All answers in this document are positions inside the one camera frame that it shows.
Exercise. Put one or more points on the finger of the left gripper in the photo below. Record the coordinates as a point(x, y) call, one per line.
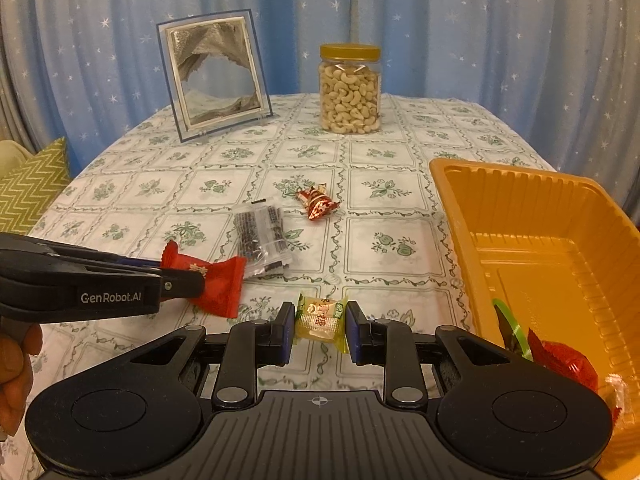
point(24, 243)
point(178, 283)

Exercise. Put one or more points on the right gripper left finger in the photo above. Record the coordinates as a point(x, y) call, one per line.
point(246, 348)

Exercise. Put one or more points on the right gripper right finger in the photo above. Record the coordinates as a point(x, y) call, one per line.
point(392, 345)

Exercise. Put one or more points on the red square snack packet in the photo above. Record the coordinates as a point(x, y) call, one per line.
point(222, 280)

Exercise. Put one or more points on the yellow red candy packet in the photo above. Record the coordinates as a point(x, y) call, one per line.
point(321, 319)

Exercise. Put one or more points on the clear black snack packet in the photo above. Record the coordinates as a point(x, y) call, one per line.
point(261, 241)

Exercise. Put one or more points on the green white snack bag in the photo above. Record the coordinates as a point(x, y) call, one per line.
point(612, 388)

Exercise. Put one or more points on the small red foil candy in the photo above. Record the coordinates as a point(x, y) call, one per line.
point(316, 201)

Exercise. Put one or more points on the red snack bag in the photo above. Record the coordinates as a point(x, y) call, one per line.
point(563, 360)

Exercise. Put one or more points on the person left hand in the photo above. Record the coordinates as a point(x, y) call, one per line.
point(16, 377)

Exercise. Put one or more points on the green zigzag cushion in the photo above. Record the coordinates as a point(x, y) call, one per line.
point(30, 183)

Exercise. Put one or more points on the floral white tablecloth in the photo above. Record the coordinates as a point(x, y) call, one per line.
point(387, 246)

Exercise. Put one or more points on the orange plastic tray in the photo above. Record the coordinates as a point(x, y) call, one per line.
point(560, 253)

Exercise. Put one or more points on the blue framed sand picture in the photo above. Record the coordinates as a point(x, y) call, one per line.
point(214, 73)

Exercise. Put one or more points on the cashew jar gold lid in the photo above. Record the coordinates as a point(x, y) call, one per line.
point(350, 88)

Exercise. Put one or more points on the blue star curtain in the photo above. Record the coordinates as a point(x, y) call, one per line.
point(564, 74)

